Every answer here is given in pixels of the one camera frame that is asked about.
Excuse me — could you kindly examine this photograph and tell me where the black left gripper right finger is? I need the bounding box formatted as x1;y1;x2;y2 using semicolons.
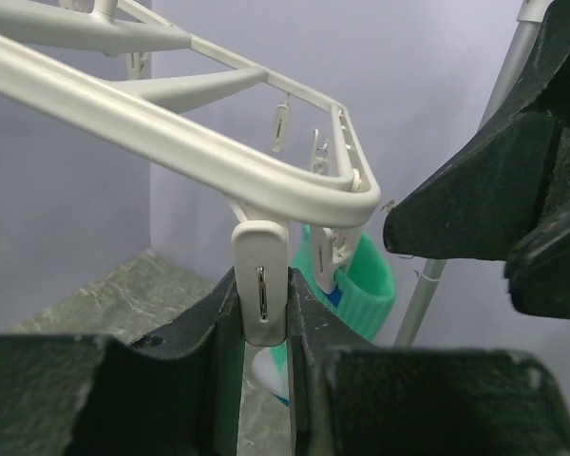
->
288;269;570;455

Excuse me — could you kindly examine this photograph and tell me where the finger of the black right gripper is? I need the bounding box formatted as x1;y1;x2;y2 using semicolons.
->
383;1;570;319

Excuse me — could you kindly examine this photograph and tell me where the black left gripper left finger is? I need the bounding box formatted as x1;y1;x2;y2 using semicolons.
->
0;274;244;455

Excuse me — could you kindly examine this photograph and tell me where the teal patterned sock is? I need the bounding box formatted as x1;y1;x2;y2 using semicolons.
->
252;226;396;405

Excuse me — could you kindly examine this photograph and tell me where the white hanger clip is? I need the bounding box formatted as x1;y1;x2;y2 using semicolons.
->
230;199;289;347

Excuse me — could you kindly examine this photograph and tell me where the white clip sock hanger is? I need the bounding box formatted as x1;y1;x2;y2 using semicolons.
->
0;1;381;228

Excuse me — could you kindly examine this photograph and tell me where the silver drying rack stand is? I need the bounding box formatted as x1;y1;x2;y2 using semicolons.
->
383;1;551;347

